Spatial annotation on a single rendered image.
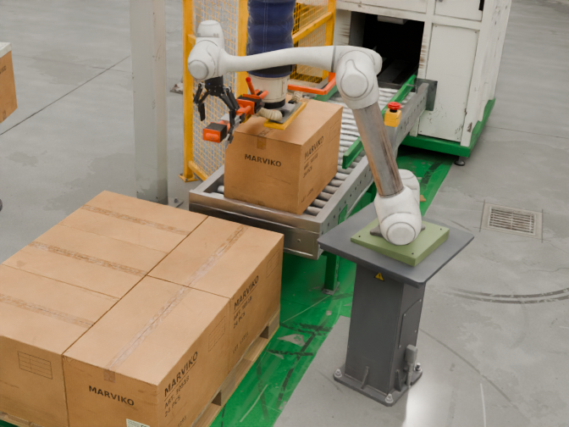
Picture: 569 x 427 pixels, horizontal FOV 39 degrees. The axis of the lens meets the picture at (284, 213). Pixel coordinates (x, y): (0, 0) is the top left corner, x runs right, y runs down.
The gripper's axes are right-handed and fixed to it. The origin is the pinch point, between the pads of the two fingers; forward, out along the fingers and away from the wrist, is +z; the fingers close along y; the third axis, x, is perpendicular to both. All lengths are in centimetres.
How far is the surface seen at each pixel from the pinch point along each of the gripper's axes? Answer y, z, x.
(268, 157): 0, 42, -45
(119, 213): 63, 65, -6
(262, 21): 1, -24, -48
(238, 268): -10, 66, 10
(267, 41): -0.5, -15.5, -47.3
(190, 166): 110, 125, -142
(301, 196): -15, 62, -48
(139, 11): 109, 5, -108
